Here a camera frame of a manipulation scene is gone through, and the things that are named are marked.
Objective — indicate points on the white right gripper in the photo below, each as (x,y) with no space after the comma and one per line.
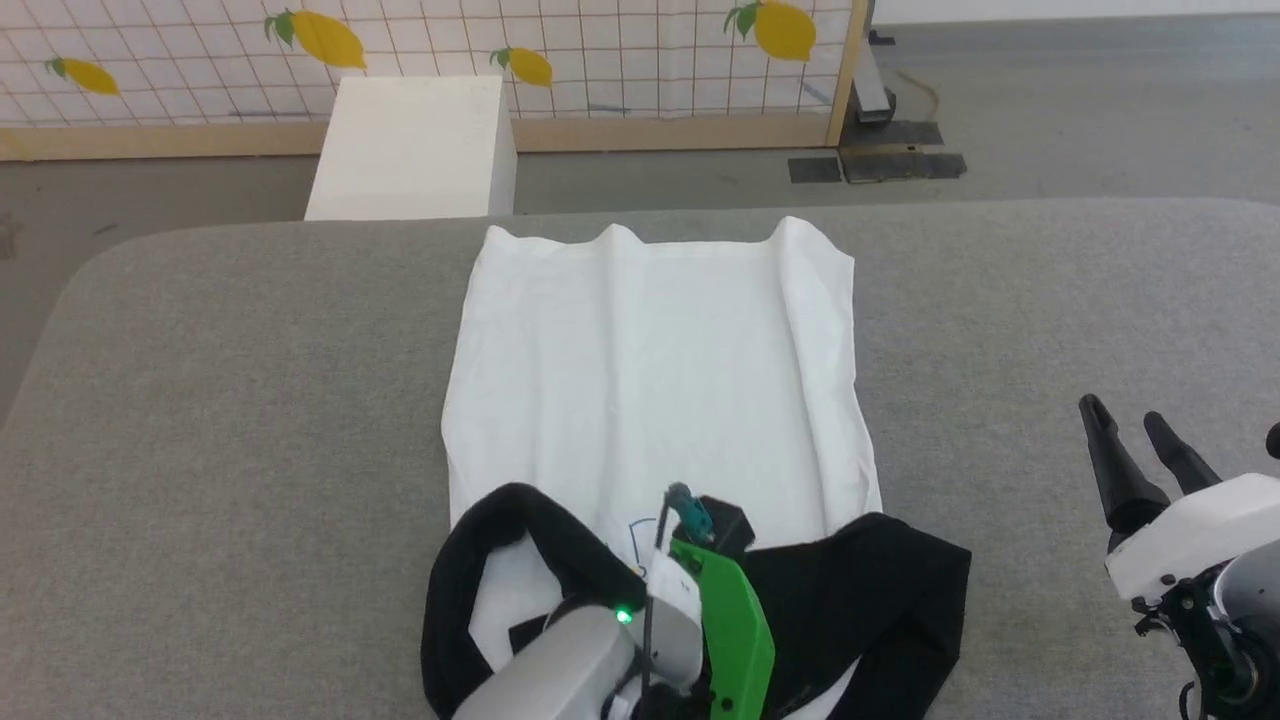
(1200,535)

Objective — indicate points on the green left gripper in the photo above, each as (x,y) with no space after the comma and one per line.
(735,630)

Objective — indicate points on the white garment with black sleeves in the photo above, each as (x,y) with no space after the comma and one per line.
(650,380)

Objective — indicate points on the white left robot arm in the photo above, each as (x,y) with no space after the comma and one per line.
(560,670)

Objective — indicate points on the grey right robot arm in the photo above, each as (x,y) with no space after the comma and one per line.
(1250,610)

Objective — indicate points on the large dark floor plate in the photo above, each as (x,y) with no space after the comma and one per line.
(900,160)

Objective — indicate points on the small dark floor plate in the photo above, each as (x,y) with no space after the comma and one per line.
(815,170)

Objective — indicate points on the grey metal stand foot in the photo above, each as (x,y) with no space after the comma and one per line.
(872,95)

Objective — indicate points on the white box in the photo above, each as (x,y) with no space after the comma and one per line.
(410,150)

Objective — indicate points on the lemon print partition screen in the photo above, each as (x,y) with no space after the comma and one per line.
(620,60)

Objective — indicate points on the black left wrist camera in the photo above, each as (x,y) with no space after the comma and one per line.
(728,525)

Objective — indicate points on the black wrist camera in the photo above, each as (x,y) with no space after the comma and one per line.
(728,525)
(1274,442)

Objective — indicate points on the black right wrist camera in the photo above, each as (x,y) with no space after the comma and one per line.
(1274,442)

